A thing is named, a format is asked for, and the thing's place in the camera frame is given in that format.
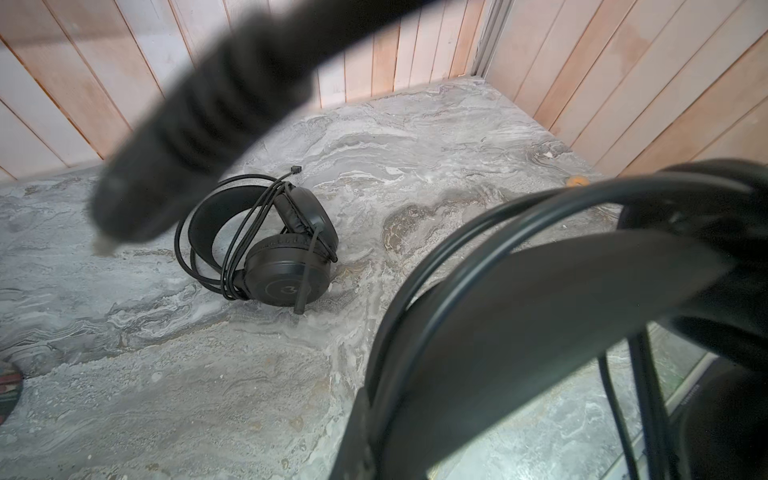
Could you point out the clear cup of pencils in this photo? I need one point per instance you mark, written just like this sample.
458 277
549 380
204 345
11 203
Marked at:
11 387

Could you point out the small black wired headphones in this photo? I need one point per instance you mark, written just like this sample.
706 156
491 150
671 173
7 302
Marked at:
515 300

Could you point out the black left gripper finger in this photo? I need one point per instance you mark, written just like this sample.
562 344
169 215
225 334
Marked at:
356 459

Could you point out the small brown round disc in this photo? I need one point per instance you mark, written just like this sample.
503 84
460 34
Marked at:
577 181

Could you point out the large black gaming headset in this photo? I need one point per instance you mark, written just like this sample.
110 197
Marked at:
259 238

